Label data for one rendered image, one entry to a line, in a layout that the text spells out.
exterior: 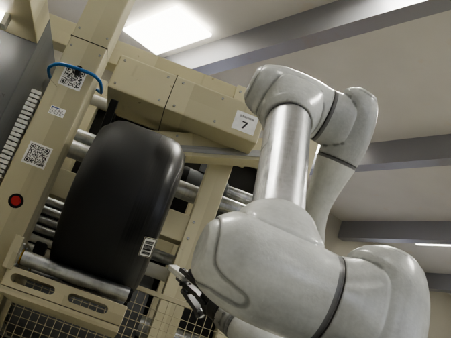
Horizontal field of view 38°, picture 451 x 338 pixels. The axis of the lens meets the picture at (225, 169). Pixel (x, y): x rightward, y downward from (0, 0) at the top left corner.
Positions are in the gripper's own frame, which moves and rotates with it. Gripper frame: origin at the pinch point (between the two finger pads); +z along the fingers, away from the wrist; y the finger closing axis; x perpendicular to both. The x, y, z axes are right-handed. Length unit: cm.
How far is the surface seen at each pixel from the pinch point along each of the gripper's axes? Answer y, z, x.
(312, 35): -103, 341, 417
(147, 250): 0.8, 14.7, -0.5
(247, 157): -24, 54, 69
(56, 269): 15.4, 29.0, -17.9
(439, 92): -101, 277, 601
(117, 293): 15.9, 16.3, -4.1
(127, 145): -23.9, 34.9, -4.8
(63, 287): 18.0, 23.4, -17.8
